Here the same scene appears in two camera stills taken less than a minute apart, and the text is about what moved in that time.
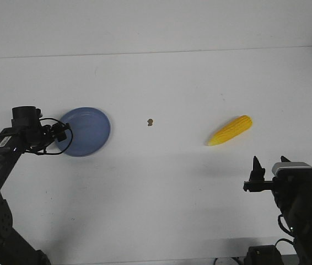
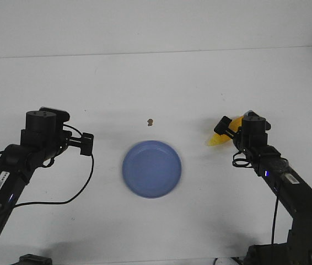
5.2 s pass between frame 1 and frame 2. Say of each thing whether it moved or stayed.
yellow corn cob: stayed
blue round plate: moved
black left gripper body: moved
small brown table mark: stayed
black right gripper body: moved
